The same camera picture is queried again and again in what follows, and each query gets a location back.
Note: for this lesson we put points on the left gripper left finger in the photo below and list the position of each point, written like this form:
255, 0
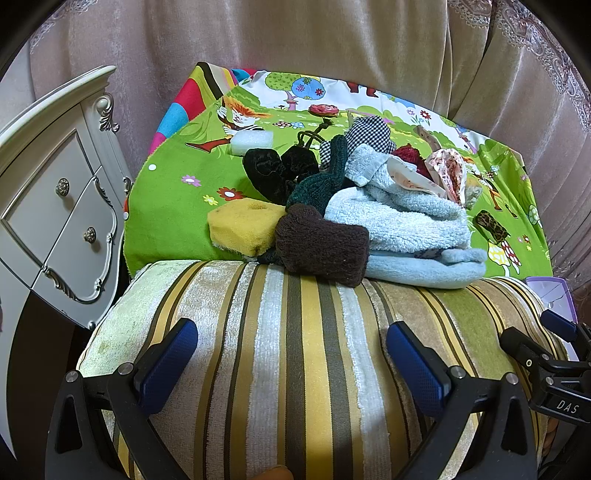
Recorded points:
78, 443

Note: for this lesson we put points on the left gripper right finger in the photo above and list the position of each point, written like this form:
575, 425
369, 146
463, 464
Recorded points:
503, 446

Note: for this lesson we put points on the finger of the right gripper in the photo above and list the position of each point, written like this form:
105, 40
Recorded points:
524, 350
563, 328

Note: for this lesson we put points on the leopard print scrunchie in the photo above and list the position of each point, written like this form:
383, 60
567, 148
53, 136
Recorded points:
485, 220

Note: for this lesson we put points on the light blue towel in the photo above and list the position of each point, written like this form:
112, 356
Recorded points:
416, 238

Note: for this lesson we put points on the red white patterned scarf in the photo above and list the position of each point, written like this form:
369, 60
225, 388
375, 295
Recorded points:
450, 177

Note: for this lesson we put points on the red fuzzy sock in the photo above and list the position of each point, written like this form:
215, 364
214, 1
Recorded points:
412, 155

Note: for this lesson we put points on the brown knit sock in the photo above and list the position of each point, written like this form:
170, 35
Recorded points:
309, 244

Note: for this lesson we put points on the black white checkered cloth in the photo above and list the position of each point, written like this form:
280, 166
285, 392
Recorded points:
368, 130

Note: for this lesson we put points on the dark green knit sock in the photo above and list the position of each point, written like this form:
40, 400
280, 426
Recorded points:
317, 190

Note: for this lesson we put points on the yellow sponge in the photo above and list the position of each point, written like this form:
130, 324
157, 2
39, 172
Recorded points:
245, 226

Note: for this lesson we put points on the black velvet scrunchie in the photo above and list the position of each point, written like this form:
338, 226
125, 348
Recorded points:
276, 176

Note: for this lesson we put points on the person left hand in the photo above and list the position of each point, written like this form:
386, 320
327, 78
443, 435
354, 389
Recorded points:
279, 472

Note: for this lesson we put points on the purple white storage box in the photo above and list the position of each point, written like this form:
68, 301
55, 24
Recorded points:
555, 295

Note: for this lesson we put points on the striped velvet cushion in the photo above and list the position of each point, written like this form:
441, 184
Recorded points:
294, 371

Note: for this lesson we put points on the white carved nightstand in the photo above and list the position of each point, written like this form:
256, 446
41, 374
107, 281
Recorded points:
63, 183

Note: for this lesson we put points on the beige pink curtain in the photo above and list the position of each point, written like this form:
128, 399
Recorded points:
491, 66

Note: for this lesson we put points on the green cartoon bed sheet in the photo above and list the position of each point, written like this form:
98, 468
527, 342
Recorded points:
190, 170

